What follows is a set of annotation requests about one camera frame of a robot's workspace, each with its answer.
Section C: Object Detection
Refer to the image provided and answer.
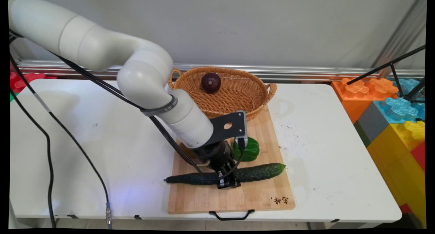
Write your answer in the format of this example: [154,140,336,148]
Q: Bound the bamboo cutting board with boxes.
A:
[168,105,296,215]

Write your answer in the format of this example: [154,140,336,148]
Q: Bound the yellow big toy block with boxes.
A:
[366,120,427,229]

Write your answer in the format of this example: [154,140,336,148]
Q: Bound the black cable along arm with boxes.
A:
[9,29,245,182]

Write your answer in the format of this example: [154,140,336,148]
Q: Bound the grey big toy block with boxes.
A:
[353,101,390,148]

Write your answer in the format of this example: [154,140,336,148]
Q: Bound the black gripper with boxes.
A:
[194,140,242,190]

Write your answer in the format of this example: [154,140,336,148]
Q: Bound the black carry handle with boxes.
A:
[209,209,256,221]

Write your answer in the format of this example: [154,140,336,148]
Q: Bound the blue big toy block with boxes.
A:
[373,78,426,124]

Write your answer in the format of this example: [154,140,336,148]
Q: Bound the thick black cable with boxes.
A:
[10,88,57,229]

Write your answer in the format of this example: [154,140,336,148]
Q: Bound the green bell pepper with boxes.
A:
[232,136,260,162]

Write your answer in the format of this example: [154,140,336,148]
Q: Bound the black strap on arm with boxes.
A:
[140,94,179,118]

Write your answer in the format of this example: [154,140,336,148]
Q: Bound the orange big toy block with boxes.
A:
[331,77,400,124]

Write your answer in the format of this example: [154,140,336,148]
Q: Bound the aluminium wall rail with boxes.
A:
[15,59,425,84]

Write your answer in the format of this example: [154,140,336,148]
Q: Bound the black tripod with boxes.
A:
[347,45,426,104]

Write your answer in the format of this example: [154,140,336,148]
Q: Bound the black cable with metal connector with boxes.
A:
[10,54,113,229]

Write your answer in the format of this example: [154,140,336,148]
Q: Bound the woven wicker basket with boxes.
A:
[168,67,278,122]

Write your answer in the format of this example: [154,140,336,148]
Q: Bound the red toy block beside arm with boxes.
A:
[10,72,57,94]

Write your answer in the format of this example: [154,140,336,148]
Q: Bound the dark purple round onion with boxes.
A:
[201,72,222,93]

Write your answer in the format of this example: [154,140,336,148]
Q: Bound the red block beside yellow block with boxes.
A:
[411,141,426,172]

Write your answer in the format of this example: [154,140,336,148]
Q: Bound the long green cucumber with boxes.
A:
[164,162,286,186]

